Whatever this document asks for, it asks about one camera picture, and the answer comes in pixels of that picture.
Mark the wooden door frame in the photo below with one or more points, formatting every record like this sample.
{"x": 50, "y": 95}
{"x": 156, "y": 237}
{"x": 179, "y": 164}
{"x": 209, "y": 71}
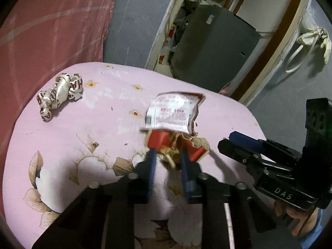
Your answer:
{"x": 285, "y": 39}

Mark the grey washing machine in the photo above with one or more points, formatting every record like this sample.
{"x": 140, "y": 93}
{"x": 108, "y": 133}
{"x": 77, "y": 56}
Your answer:
{"x": 215, "y": 44}

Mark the person's right hand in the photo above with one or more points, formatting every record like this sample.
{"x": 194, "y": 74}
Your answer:
{"x": 294, "y": 214}

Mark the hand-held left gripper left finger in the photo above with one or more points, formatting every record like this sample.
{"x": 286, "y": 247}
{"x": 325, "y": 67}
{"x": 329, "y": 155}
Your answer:
{"x": 152, "y": 176}

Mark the clear plastic bag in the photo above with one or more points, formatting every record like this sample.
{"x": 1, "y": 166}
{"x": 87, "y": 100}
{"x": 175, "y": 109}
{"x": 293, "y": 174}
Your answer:
{"x": 186, "y": 7}

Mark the person's right forearm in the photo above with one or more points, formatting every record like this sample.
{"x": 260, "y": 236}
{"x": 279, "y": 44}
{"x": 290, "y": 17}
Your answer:
{"x": 313, "y": 233}

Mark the pink checked cloth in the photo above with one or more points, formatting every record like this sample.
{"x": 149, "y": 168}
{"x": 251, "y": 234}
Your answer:
{"x": 51, "y": 31}

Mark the pink floral blanket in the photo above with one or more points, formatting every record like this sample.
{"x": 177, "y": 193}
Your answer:
{"x": 77, "y": 140}

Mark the red and white plastic bag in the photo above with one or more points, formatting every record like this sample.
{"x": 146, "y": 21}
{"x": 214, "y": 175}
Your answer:
{"x": 168, "y": 39}

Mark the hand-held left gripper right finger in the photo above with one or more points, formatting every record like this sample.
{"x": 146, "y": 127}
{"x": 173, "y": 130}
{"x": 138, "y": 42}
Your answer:
{"x": 189, "y": 176}

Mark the white label brown packet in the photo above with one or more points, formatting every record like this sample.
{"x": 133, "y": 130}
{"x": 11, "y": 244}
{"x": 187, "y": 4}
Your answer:
{"x": 171, "y": 111}

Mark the white printed ribbon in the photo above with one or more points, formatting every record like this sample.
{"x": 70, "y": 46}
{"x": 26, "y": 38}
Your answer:
{"x": 61, "y": 93}

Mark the cream rubber glove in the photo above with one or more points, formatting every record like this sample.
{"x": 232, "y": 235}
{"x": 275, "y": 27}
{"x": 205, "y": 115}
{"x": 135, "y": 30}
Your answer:
{"x": 308, "y": 36}
{"x": 327, "y": 46}

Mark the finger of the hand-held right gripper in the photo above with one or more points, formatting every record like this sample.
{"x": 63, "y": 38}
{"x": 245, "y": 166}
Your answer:
{"x": 238, "y": 153}
{"x": 246, "y": 140}

